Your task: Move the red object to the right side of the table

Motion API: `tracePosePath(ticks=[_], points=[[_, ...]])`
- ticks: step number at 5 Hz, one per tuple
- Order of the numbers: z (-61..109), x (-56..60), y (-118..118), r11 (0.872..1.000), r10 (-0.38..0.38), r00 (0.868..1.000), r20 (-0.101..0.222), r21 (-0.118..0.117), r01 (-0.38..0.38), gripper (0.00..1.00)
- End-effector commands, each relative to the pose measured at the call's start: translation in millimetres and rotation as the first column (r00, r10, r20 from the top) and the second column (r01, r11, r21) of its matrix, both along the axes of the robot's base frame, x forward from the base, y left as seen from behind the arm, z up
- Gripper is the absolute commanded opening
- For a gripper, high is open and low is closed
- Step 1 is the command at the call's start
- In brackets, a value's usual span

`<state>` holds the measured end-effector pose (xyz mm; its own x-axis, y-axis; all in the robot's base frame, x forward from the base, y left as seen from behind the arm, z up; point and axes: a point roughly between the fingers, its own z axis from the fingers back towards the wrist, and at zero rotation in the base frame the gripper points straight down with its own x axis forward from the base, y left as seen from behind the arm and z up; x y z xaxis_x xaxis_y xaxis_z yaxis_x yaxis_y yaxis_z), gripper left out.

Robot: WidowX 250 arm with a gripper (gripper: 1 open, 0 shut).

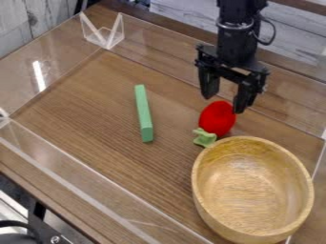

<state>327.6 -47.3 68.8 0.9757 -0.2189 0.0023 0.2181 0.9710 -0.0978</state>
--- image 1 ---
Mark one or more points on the green rectangular block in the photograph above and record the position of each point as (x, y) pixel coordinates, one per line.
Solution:
(143, 113)

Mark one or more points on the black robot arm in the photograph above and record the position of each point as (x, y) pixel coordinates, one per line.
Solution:
(238, 11)

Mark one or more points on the red plush strawberry toy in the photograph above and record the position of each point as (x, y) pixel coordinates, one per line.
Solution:
(216, 123)

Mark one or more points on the wooden oval bowl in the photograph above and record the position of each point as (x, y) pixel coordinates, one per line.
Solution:
(253, 190)

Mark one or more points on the clear acrylic corner bracket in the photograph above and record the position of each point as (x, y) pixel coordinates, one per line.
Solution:
(103, 37)

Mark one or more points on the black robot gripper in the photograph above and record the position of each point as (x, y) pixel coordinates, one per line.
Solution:
(232, 59)

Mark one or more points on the black table leg bracket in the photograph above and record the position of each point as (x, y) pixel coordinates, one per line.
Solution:
(50, 236)

